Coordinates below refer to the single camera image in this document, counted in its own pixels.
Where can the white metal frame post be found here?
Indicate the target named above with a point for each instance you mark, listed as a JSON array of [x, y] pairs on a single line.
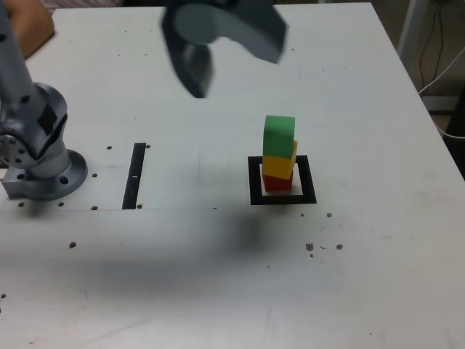
[[408, 29]]

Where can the black tape strip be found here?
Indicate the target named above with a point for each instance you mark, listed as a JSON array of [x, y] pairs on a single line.
[[133, 178]]

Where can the black tape square outline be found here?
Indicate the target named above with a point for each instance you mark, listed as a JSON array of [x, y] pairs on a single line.
[[309, 189]]

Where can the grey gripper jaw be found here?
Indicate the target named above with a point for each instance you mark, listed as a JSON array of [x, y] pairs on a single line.
[[192, 69], [247, 25]]

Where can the yellow cube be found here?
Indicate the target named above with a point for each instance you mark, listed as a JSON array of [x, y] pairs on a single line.
[[278, 167]]

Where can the green cube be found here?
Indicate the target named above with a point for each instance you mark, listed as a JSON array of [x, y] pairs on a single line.
[[278, 138]]

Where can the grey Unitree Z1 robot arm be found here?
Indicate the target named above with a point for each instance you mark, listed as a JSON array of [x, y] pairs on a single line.
[[40, 109]]

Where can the red cube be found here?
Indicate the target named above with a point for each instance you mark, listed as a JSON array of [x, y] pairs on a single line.
[[278, 184]]

